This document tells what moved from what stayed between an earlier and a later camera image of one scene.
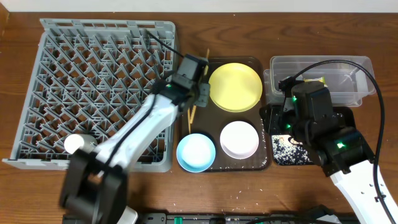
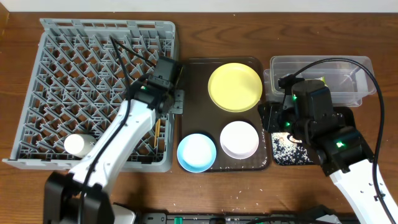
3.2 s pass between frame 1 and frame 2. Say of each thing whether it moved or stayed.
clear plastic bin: stayed
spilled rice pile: stayed
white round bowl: stayed
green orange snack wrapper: stayed
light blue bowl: stayed
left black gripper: moved
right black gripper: stayed
